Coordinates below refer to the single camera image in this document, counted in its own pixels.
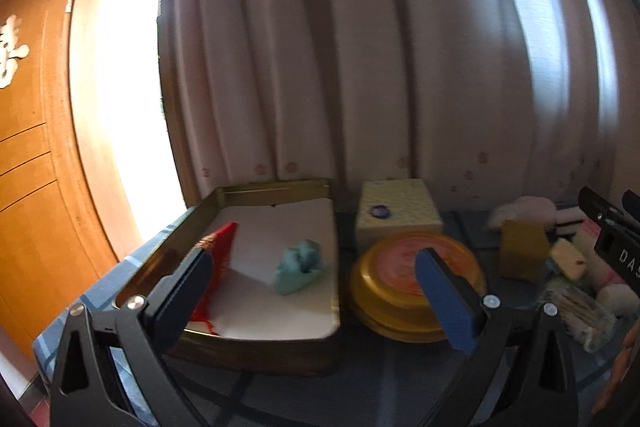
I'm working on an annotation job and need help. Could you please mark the pale yellow tissue box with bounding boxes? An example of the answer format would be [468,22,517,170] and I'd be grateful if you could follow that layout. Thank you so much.
[355,178,443,253]

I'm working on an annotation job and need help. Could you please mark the pale floral curtain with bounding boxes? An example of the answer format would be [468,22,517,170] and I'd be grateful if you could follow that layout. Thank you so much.
[160,0,640,212]

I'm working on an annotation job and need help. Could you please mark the black and white striped item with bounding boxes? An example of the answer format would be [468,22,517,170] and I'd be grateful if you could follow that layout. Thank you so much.
[554,207,586,238]

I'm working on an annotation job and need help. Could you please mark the blue plaid tablecloth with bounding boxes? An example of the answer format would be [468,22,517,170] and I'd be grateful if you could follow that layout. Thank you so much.
[32,207,640,427]

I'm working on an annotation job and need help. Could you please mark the pink powder puff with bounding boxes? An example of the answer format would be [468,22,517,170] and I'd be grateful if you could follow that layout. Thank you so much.
[489,197,558,228]

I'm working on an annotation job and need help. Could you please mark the yellow sponge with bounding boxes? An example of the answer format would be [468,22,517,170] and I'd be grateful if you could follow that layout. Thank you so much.
[500,218,549,282]

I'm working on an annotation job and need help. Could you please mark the yellow round tin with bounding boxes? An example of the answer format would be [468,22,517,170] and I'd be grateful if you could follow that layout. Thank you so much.
[349,231,488,342]

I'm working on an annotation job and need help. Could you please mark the pink and white knitted cloth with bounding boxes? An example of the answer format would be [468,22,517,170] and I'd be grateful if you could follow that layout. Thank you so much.
[597,267,640,319]

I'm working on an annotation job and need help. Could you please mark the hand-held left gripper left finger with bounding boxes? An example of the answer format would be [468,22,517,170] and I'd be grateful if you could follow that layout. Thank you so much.
[50,249,216,427]

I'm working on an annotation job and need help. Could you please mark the wooden door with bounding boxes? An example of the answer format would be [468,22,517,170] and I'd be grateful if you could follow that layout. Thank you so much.
[0,0,121,383]

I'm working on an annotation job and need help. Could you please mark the white door ornament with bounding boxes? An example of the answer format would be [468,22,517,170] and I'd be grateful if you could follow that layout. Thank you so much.
[0,14,31,90]

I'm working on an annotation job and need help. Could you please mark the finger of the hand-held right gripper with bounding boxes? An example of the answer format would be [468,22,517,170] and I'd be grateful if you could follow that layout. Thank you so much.
[619,189,640,220]
[578,187,618,228]

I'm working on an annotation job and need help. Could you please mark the red fabric pouch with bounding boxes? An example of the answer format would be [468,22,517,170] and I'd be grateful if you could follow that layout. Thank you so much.
[190,222,238,338]

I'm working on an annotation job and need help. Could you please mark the teal soft cloth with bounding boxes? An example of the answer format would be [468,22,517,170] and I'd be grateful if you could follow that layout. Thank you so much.
[272,239,323,295]

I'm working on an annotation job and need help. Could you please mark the orange packet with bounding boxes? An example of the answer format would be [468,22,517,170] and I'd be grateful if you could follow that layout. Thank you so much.
[592,322,640,423]

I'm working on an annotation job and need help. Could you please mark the gold rectangular tin box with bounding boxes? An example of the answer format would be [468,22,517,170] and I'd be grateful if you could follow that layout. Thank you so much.
[114,178,342,378]

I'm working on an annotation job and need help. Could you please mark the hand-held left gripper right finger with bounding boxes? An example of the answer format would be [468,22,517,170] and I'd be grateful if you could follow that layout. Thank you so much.
[415,248,591,427]

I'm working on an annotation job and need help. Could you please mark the clear cotton swab packet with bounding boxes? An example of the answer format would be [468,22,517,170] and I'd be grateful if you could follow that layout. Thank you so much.
[537,284,617,354]

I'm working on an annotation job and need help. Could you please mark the pale sponge piece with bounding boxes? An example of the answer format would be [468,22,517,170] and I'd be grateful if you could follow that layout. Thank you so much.
[549,238,587,280]

